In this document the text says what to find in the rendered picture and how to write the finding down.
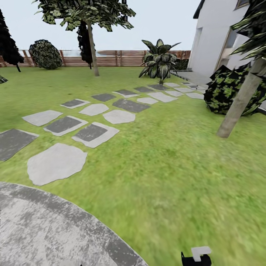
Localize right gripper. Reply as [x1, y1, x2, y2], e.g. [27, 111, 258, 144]
[181, 252, 212, 266]

